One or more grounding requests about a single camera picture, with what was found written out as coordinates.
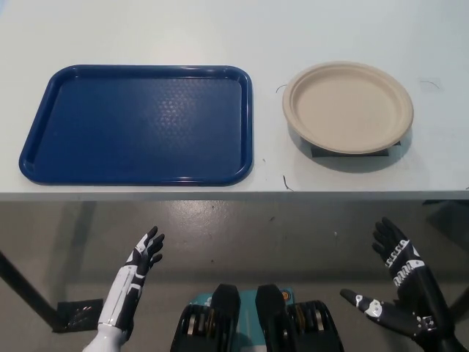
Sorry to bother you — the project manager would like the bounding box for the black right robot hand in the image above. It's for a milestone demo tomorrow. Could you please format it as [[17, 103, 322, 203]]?
[[339, 216, 459, 338]]

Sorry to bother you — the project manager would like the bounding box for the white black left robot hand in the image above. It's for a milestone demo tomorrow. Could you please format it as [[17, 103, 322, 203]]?
[[97, 225, 166, 331]]

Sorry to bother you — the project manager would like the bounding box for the beige paper plate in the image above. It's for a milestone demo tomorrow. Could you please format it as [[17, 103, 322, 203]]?
[[281, 61, 416, 153]]

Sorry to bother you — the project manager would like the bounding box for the black table foot plate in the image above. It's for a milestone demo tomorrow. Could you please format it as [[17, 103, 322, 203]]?
[[54, 298, 104, 334]]

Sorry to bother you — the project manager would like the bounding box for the blue plastic tray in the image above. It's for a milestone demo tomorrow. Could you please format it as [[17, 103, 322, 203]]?
[[18, 65, 256, 187]]

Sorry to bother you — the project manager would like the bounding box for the black table leg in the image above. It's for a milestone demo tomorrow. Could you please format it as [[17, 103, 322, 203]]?
[[0, 251, 62, 326]]

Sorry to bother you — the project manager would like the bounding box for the black teal robot body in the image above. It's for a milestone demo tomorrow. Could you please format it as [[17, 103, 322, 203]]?
[[169, 282, 348, 352]]

